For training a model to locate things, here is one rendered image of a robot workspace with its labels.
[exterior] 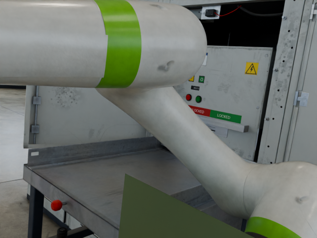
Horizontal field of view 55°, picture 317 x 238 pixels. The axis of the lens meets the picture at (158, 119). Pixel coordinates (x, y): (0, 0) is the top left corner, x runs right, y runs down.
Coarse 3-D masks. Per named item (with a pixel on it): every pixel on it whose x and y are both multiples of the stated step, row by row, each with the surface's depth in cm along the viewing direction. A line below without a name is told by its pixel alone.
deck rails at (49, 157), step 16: (80, 144) 126; (96, 144) 132; (112, 144) 138; (128, 144) 145; (144, 144) 154; (32, 160) 112; (48, 160) 116; (64, 160) 121; (80, 160) 125; (176, 192) 86; (192, 192) 92
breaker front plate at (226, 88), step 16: (208, 48) 141; (224, 48) 135; (240, 48) 130; (208, 64) 141; (224, 64) 136; (240, 64) 130; (208, 80) 142; (224, 80) 136; (240, 80) 131; (256, 80) 126; (192, 96) 148; (208, 96) 142; (224, 96) 136; (240, 96) 131; (256, 96) 126; (240, 112) 131; (256, 112) 126; (224, 128) 136; (256, 128) 126; (240, 144) 132
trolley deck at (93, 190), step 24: (24, 168) 113; (48, 168) 112; (72, 168) 116; (96, 168) 119; (120, 168) 122; (144, 168) 126; (168, 168) 130; (48, 192) 100; (72, 192) 94; (96, 192) 96; (120, 192) 99; (168, 192) 103; (72, 216) 91; (96, 216) 82; (120, 216) 83; (216, 216) 99
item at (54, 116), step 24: (144, 0) 148; (48, 96) 138; (72, 96) 143; (96, 96) 149; (48, 120) 140; (72, 120) 145; (96, 120) 151; (120, 120) 157; (24, 144) 135; (48, 144) 140
